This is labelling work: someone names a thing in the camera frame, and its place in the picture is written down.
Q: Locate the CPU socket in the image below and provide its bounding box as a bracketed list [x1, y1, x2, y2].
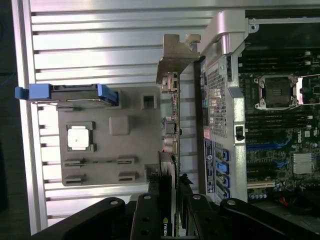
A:
[253, 73, 300, 111]

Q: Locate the metal socket cover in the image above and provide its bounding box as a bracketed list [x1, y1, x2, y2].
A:
[296, 74, 320, 106]

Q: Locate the open black PC case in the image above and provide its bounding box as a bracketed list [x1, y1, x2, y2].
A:
[193, 9, 320, 240]

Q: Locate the hard disk in blue carrier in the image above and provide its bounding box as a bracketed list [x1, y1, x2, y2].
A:
[14, 83, 120, 107]

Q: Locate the silver chipset heatsink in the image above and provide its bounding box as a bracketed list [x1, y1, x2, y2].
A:
[292, 152, 316, 175]

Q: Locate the grey plastic parts rack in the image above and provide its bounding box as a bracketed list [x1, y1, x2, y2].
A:
[56, 86, 166, 187]

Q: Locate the blue expansion slot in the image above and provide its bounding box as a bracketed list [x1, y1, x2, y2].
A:
[246, 142, 288, 151]

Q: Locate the silver CPU chip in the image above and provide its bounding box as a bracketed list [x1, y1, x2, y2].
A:
[66, 126, 90, 151]

